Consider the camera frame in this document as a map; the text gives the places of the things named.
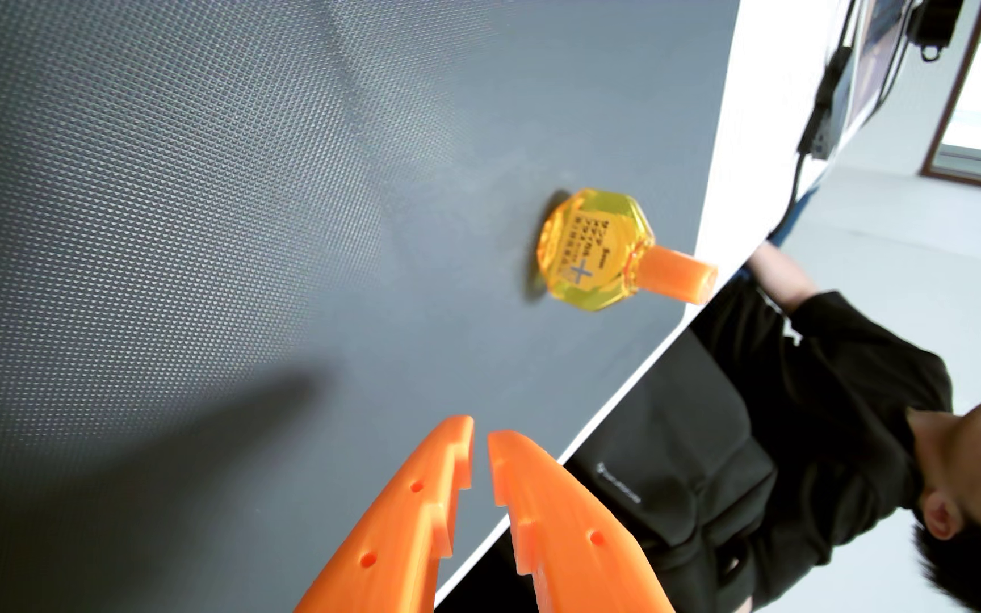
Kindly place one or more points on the grey textured mat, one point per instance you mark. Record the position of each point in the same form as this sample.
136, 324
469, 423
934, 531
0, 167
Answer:
286, 213

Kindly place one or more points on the brown door frame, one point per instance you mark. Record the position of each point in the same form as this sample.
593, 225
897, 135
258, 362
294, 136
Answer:
955, 94

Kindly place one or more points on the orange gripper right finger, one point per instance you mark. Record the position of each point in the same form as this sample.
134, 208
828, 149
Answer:
576, 545

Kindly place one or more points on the person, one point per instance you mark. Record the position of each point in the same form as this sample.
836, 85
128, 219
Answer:
780, 426

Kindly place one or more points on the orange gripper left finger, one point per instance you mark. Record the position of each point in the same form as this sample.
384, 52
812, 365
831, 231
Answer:
397, 532

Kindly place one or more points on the yellow eyedrops bottle orange cap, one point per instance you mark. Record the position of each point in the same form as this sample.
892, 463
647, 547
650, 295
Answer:
593, 247

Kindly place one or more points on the black power adapter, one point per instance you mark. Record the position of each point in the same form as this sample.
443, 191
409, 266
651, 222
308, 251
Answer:
823, 111

